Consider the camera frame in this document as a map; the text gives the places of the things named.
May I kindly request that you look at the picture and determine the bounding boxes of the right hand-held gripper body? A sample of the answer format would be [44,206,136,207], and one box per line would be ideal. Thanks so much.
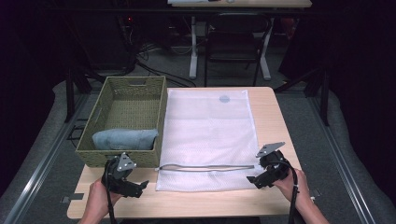
[255,141,292,189]

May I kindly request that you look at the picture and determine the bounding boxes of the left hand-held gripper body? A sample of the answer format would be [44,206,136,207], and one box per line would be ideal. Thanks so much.
[101,151,142,198]

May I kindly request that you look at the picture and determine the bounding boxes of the light blue jeans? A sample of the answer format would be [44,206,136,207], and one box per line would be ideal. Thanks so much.
[92,128,160,151]

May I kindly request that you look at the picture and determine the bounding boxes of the white mesh laundry bag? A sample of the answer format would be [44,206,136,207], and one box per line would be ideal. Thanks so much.
[154,88,265,192]

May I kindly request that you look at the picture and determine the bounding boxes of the green woven basket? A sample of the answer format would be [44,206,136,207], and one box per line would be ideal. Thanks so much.
[75,75,168,169]

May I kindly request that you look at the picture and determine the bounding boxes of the person's left hand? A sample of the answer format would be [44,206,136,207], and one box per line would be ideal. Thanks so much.
[88,178,124,217]

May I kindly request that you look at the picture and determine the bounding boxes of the person's right hand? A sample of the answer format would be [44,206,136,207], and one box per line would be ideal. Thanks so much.
[271,167,313,207]

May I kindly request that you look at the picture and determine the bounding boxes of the grey tape piece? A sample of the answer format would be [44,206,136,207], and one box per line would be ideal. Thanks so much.
[60,192,85,204]

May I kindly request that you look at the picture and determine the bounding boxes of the black metal stand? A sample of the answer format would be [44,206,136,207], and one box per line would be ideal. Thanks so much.
[64,62,106,124]
[274,66,332,127]

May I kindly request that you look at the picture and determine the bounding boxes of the black chair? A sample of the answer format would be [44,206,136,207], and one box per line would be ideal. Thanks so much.
[204,13,273,88]

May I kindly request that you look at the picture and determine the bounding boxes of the dark cabinet with red light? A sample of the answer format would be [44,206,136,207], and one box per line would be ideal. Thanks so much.
[116,14,139,71]

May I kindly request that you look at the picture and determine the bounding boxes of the wooden desk with white legs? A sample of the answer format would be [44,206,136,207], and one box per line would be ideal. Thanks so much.
[167,0,313,81]

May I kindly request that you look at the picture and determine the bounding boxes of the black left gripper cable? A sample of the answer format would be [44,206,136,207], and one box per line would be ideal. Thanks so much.
[104,158,119,224]

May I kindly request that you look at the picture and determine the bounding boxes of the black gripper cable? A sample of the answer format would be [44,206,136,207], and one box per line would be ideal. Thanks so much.
[104,158,119,224]
[274,160,301,224]

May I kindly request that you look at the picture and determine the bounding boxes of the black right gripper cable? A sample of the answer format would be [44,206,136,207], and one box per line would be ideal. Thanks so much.
[274,160,301,224]

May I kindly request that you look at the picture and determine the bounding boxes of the metal floor rail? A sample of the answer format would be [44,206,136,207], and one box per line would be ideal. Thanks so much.
[3,92,92,224]
[307,92,378,224]

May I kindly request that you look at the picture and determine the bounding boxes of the black floor cable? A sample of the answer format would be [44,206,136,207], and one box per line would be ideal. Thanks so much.
[135,59,198,89]

